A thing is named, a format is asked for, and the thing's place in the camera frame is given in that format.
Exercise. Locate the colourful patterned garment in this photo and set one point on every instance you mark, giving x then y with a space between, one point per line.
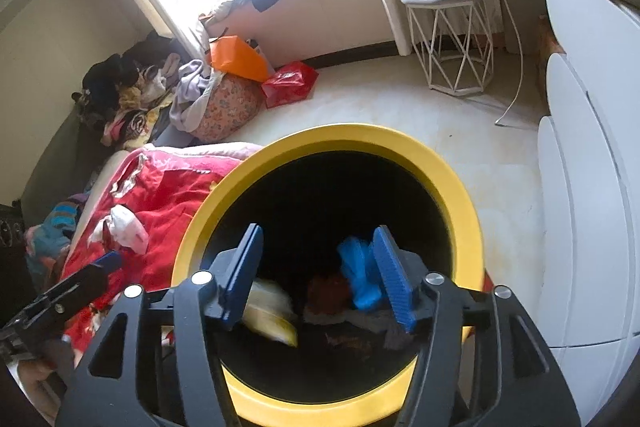
55 227

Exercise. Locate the white drawer chest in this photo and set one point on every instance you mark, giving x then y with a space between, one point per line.
595 157

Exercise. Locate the grey green headboard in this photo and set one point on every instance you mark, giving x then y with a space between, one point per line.
60 157

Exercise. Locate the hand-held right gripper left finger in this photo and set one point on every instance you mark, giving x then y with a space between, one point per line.
245 277

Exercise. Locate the pale yellow wrapper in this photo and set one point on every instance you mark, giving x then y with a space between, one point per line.
270 312

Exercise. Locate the floral fabric basket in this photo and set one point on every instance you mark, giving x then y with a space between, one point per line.
230 112

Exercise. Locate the red floral blanket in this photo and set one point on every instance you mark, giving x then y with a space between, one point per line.
165 207

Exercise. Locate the grey white clothes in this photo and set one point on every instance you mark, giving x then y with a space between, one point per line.
192 97

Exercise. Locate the red plastic bag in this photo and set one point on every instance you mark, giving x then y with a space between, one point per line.
290 82

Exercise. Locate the bed with beige sheet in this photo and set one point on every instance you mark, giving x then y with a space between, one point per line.
112 177

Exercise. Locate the pile of black clothes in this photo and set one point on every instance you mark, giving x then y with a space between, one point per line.
110 72

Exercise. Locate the yellow rimmed black trash bin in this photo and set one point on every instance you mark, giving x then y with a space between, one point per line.
350 142

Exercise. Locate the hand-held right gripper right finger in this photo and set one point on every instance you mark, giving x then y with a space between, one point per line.
395 277

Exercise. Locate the person's left hand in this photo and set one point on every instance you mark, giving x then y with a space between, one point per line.
37 387

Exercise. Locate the pile of patterned clothes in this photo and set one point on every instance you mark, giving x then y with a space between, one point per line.
135 117

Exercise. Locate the blue plastic bag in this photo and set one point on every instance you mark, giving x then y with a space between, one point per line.
357 277

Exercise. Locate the white window seat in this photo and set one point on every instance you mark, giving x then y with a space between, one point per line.
340 17

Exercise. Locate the orange paper bag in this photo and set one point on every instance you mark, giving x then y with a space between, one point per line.
237 57

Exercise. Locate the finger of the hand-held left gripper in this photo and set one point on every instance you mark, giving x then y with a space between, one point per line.
107 261

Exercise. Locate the pink white clothes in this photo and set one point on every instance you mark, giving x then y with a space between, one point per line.
220 12

